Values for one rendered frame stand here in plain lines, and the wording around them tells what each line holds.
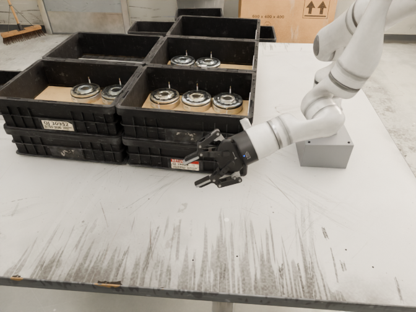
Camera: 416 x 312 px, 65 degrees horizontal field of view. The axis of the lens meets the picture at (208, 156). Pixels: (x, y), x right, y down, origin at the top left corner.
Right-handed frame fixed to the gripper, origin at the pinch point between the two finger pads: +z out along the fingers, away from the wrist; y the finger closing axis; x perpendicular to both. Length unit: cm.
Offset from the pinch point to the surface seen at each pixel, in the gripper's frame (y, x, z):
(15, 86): -36, 46, 46
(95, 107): -20.2, 27.3, 20.7
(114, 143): -7.5, 30.8, 22.7
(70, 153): -10, 37, 39
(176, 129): -4.7, 24.2, 2.3
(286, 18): 7, 311, -127
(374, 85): 87, 224, -156
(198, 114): -6.8, 20.4, -5.4
